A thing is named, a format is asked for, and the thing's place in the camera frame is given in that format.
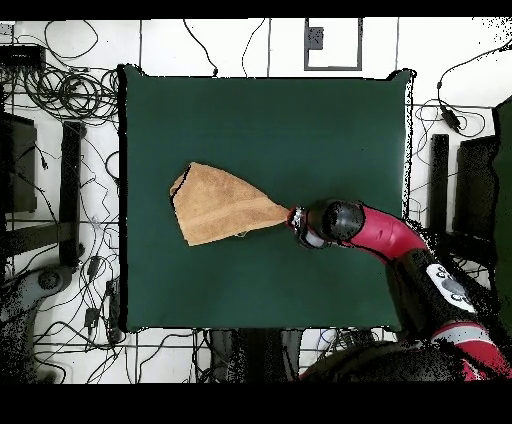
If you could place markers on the orange terry towel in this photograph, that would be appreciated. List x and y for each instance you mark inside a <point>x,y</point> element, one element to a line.
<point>216,208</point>

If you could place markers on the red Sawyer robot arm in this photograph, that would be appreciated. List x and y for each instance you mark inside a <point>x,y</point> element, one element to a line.
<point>384,232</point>

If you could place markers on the black flat equipment box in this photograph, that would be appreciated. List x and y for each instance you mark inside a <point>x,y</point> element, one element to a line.
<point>22,56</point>

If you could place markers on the dark green table cloth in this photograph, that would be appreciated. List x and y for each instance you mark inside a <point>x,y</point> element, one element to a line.
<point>280,128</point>

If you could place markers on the black stand foot bar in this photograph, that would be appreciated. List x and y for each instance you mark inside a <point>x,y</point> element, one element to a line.
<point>71,192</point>
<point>438,192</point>

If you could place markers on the small grey box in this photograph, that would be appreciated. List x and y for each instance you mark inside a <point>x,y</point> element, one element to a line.
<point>315,38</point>

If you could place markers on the large black equipment box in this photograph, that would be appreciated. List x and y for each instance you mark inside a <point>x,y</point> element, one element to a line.
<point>20,168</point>
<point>476,188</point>

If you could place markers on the green cloth sheet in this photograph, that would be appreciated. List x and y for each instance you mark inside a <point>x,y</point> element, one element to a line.
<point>504,180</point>

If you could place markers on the small black power adapter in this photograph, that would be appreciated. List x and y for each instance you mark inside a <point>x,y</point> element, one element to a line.
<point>91,317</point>

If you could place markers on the dark stand base with wheel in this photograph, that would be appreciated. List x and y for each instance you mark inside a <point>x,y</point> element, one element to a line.
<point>48,280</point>

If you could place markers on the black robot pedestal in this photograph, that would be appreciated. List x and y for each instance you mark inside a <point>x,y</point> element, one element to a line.
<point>256,356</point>

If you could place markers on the grey square floor frame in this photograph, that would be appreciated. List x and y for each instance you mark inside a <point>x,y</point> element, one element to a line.
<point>306,60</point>

